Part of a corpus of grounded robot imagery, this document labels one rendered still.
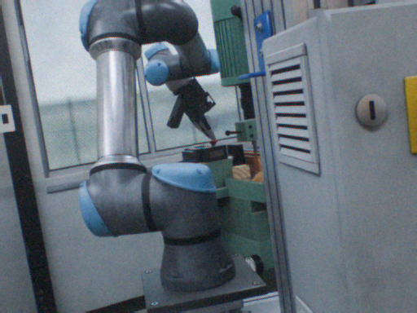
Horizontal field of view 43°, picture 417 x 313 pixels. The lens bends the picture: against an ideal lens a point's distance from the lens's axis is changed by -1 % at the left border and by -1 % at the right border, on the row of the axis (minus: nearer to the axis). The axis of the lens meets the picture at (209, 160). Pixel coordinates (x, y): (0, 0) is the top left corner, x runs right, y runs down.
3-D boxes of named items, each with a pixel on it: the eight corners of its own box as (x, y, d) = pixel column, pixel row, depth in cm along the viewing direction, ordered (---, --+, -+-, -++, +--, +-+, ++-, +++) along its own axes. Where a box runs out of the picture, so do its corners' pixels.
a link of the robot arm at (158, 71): (177, 58, 149) (182, 49, 159) (139, 63, 151) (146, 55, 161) (182, 84, 152) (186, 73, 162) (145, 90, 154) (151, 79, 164)
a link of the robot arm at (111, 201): (150, 226, 96) (139, -22, 113) (72, 235, 98) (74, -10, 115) (165, 236, 108) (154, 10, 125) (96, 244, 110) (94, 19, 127)
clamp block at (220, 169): (182, 188, 183) (177, 163, 182) (216, 181, 189) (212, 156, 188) (200, 192, 170) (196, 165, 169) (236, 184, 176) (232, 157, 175)
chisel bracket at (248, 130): (237, 146, 186) (234, 122, 185) (269, 139, 192) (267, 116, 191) (248, 147, 179) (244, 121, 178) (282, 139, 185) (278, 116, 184)
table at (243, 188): (159, 191, 204) (156, 175, 203) (226, 175, 217) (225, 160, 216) (237, 210, 150) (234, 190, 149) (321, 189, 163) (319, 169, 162)
